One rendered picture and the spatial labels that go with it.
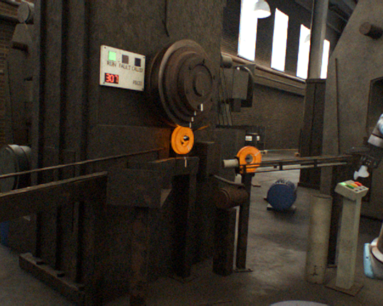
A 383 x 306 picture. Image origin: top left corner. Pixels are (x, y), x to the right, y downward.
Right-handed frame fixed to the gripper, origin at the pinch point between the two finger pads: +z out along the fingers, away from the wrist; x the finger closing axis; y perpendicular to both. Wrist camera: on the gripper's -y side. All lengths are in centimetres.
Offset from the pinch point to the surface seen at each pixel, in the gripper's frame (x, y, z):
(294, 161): 6.5, -37.1, 9.1
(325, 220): -0.3, -3.2, 30.4
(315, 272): -2, 6, 61
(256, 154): -13, -54, 12
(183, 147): -61, -73, 15
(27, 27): 53, -530, 25
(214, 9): -22, -116, -62
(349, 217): 2.5, 7.1, 22.8
